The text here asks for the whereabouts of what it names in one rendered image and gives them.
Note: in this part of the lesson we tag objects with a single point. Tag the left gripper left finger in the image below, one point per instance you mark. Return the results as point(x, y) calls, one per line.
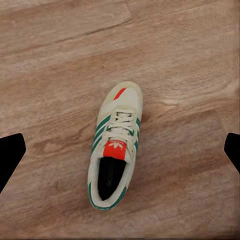
point(12, 150)

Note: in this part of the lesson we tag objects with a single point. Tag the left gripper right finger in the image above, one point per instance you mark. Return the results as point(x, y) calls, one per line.
point(232, 149)

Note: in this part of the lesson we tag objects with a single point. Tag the gym shoe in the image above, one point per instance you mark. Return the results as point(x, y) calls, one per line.
point(113, 155)

